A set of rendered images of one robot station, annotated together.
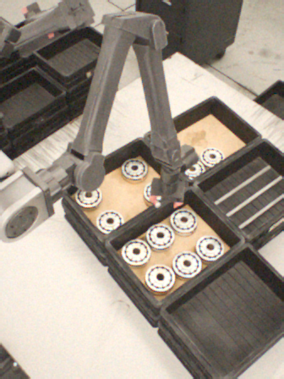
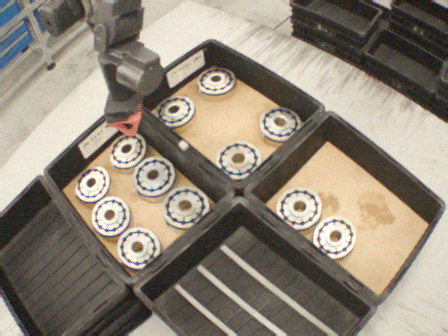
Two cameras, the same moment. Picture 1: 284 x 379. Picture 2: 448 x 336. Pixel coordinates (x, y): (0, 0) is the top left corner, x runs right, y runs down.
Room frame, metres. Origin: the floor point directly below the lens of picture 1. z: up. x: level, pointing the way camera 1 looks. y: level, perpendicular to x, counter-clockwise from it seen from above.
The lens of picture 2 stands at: (1.08, -0.63, 1.70)
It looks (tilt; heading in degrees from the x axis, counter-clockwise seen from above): 56 degrees down; 94
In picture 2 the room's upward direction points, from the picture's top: 10 degrees counter-clockwise
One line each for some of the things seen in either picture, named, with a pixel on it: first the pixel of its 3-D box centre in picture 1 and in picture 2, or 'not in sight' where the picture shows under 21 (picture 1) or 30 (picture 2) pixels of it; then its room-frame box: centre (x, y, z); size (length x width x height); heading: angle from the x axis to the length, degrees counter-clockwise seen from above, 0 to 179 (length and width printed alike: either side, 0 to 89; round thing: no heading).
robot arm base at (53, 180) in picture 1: (49, 184); not in sight; (0.66, 0.22, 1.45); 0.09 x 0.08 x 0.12; 48
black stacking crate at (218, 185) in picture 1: (253, 194); (258, 313); (1.09, -0.42, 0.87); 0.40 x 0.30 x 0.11; 131
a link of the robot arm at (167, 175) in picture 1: (172, 170); (117, 62); (0.89, -0.08, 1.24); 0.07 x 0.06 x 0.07; 138
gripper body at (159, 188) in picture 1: (168, 184); (121, 83); (0.89, -0.08, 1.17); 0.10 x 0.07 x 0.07; 86
